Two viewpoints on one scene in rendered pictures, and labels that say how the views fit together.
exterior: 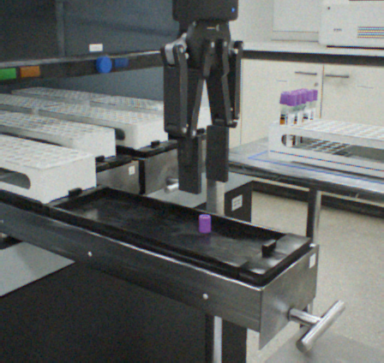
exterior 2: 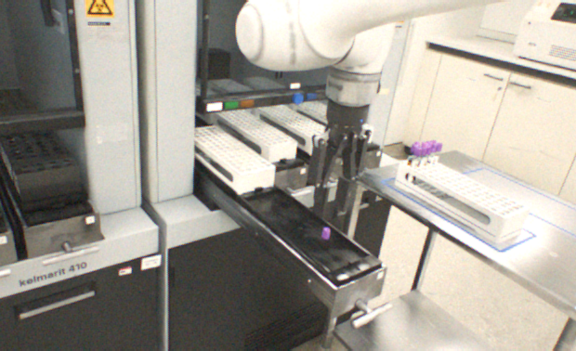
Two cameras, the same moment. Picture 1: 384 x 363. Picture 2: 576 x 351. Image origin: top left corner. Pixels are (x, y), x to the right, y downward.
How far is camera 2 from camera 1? 0.32 m
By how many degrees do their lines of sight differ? 15
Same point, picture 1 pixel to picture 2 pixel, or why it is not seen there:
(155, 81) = not seen: hidden behind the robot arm
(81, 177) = (264, 180)
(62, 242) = (243, 221)
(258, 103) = (446, 93)
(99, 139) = (285, 148)
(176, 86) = (317, 161)
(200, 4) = (340, 116)
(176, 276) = (296, 264)
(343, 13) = (541, 30)
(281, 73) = (472, 71)
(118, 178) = (293, 175)
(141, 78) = not seen: hidden behind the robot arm
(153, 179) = not seen: hidden behind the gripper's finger
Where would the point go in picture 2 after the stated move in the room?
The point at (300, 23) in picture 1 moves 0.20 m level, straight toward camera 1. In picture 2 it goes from (506, 25) to (504, 27)
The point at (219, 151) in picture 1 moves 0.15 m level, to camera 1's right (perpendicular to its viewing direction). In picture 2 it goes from (343, 194) to (419, 212)
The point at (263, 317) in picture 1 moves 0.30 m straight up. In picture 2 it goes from (335, 303) to (367, 148)
